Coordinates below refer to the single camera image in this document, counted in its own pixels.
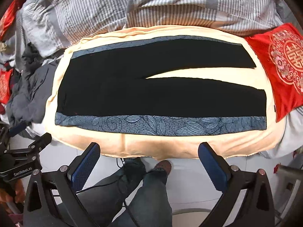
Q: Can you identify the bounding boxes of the black cable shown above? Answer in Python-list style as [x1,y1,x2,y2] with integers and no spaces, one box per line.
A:
[77,157,143,227]

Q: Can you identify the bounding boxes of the person's right leg in jeans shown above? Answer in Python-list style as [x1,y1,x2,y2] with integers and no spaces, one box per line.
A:
[111,160,173,227]

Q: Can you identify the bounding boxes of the dark grey shirt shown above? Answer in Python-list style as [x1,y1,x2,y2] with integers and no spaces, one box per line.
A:
[6,43,64,126]

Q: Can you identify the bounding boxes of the person's leg in jeans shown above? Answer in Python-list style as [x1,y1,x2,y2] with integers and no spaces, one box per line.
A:
[111,160,173,227]
[77,157,146,226]

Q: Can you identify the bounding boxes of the peach blanket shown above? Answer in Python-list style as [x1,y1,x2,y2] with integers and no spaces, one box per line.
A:
[43,26,286,159]

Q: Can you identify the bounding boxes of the person's left leg in jeans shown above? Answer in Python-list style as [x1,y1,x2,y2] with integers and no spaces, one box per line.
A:
[77,157,146,226]

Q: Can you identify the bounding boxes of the red embroidered pillow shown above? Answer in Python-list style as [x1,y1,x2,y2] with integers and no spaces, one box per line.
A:
[245,23,302,122]

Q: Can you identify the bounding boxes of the black pants with blue trim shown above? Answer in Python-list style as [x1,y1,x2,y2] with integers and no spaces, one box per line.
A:
[55,35,266,136]

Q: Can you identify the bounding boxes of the grey striped duvet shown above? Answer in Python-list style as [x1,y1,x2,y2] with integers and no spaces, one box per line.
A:
[16,0,298,58]

